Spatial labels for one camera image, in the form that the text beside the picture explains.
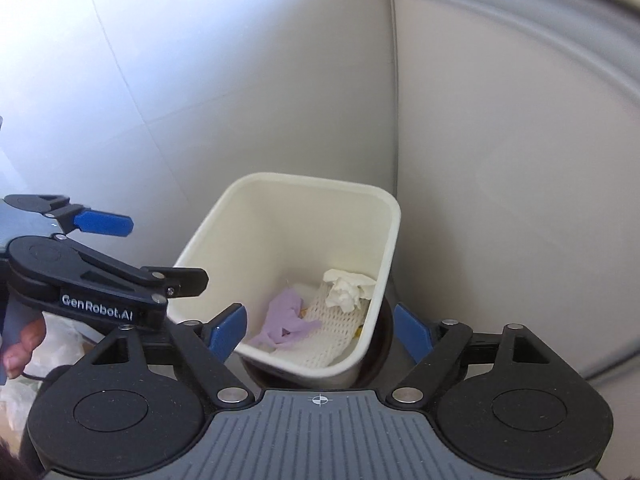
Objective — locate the person's left hand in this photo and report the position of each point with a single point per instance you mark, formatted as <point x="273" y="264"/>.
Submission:
<point x="16" y="357"/>

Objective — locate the white foam net sleeve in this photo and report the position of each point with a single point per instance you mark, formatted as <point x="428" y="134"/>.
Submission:
<point x="326" y="344"/>

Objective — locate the purple plastic wrapper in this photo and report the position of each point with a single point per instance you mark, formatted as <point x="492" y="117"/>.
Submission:
<point x="284" y="324"/>

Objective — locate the cream plastic trash bin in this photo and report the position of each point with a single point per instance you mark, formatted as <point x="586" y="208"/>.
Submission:
<point x="271" y="231"/>

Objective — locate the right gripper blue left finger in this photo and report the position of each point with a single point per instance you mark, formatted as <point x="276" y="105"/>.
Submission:
<point x="203" y="349"/>

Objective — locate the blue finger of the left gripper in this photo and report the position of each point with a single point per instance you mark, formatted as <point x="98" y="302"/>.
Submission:
<point x="103" y="223"/>
<point x="179" y="282"/>

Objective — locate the white tissue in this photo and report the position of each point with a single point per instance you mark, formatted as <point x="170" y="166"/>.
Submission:
<point x="348" y="291"/>

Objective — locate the yellow snack box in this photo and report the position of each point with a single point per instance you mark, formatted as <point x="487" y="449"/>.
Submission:
<point x="334" y="321"/>

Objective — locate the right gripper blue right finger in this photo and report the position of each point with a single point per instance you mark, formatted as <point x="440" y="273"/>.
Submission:
<point x="436" y="349"/>

